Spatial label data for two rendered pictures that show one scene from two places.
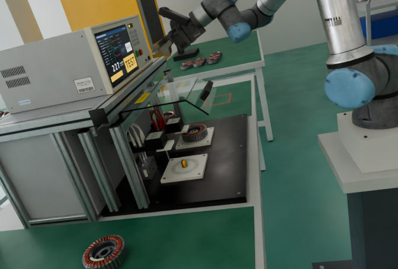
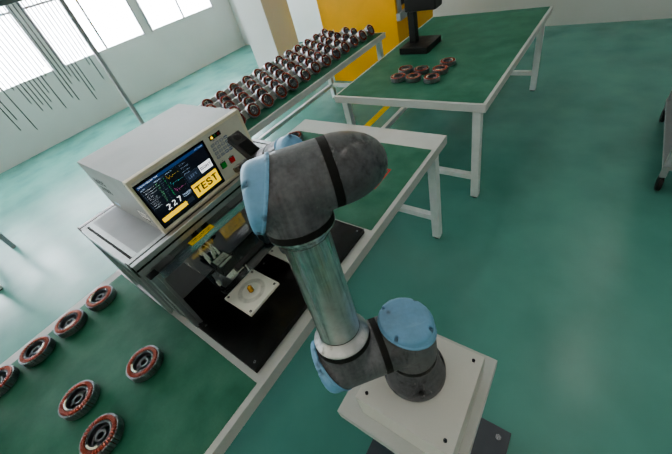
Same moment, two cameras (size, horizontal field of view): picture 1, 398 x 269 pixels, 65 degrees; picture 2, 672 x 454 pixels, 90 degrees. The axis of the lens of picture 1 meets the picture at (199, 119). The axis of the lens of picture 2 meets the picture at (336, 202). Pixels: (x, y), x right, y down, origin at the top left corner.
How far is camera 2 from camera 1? 94 cm
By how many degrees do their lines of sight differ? 33
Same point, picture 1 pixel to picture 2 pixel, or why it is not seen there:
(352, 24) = (324, 324)
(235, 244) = (211, 419)
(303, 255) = not seen: hidden behind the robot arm
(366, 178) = (358, 422)
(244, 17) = not seen: hidden behind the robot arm
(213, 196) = (238, 350)
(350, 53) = (324, 344)
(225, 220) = (228, 383)
